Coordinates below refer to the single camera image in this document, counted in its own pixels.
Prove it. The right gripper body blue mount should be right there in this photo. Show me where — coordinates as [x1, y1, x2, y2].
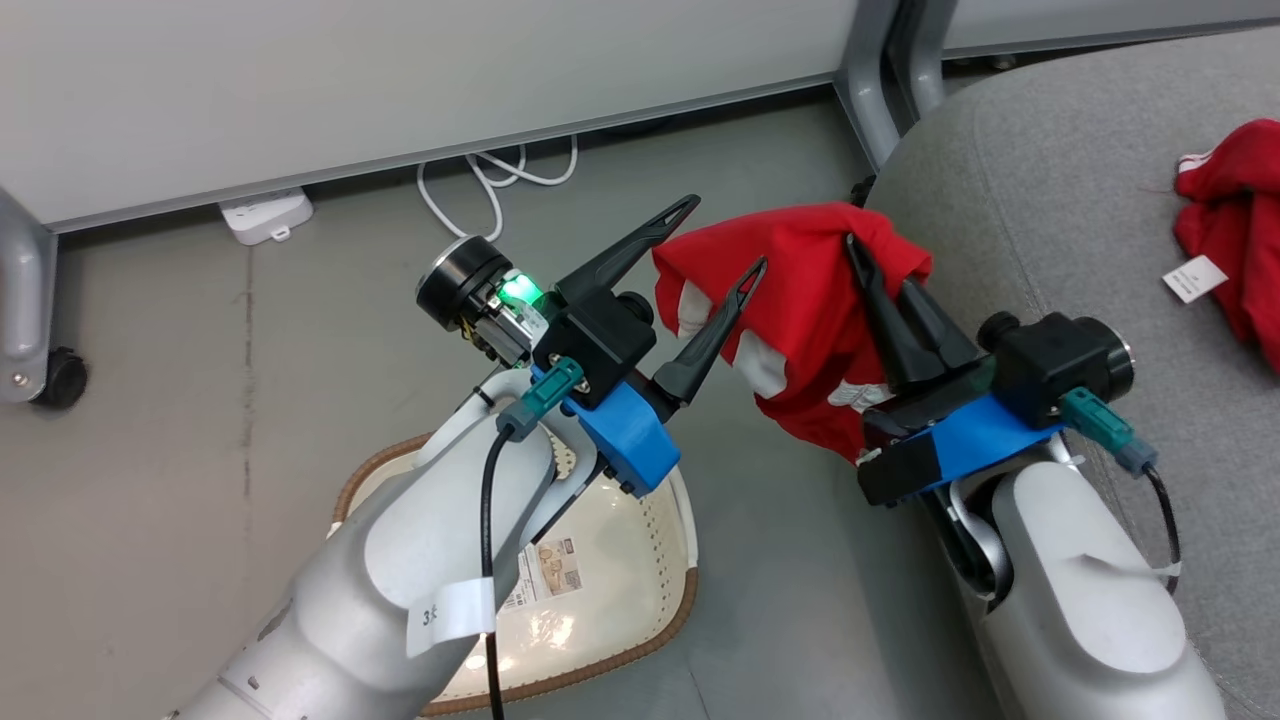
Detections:
[855, 360, 1067, 507]

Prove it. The left gripper body blue mount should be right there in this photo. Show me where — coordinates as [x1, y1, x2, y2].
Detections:
[416, 236, 683, 499]

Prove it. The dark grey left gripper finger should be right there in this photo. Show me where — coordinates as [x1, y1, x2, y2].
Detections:
[652, 256, 770, 407]
[554, 194, 702, 306]

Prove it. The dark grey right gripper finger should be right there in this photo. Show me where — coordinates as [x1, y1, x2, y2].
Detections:
[899, 280, 988, 375]
[844, 232, 947, 394]

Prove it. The red garment with white stripes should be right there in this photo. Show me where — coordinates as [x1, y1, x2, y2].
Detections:
[651, 202, 934, 467]
[1162, 118, 1280, 377]

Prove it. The grey fabric sofa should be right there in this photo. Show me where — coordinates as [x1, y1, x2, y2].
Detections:
[864, 25, 1280, 720]

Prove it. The cream plastic laundry basket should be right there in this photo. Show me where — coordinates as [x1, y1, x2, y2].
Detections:
[330, 430, 700, 718]

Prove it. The wide white partition panel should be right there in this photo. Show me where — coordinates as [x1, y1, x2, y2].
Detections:
[0, 0, 907, 407]

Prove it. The narrow white partition panel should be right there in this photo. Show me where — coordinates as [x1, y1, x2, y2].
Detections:
[885, 0, 1280, 117]

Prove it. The white power strip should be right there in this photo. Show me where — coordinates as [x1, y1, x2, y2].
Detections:
[218, 186, 315, 247]

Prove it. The black caster wheel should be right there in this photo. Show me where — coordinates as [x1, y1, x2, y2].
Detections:
[30, 345, 90, 410]

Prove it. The black cable with teal plug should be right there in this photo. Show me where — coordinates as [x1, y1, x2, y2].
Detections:
[479, 357, 587, 720]
[1059, 387, 1184, 597]

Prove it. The looped white power cable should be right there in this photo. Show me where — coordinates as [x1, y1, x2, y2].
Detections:
[416, 134, 580, 243]

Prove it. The white paper cable tag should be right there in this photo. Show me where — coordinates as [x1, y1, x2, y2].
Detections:
[406, 577, 499, 660]

